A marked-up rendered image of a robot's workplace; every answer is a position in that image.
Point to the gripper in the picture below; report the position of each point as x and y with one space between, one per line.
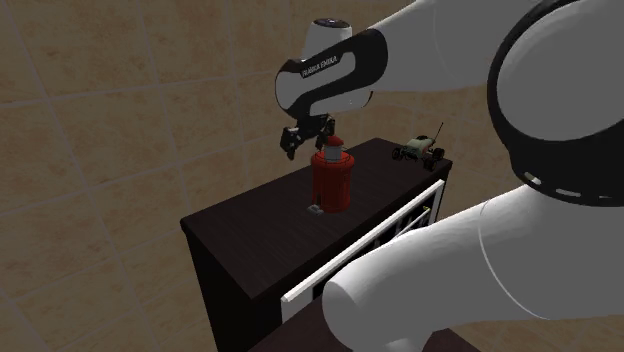
312 123

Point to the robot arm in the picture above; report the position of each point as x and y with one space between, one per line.
536 273

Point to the dark cabinet with white drawer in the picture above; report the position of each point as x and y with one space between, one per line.
263 229

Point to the green toy buggy with antenna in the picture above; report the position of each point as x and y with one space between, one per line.
420 148

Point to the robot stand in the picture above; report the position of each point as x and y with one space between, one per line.
292 336

